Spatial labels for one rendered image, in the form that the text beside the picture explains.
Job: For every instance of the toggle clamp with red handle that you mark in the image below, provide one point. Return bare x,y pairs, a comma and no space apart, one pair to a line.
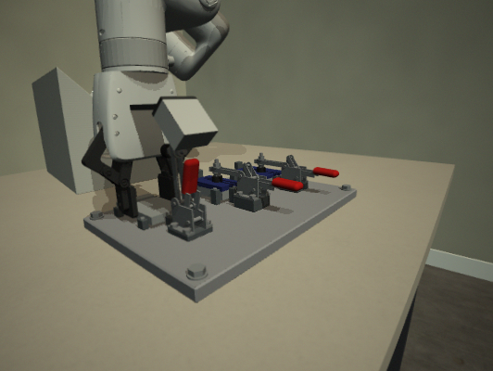
252,193

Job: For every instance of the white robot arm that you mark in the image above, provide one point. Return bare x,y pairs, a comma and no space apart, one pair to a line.
134,33

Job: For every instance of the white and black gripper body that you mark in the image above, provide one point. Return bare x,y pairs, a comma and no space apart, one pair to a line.
130,134

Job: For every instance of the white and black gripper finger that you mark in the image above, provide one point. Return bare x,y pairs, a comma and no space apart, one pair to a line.
125,192
165,178

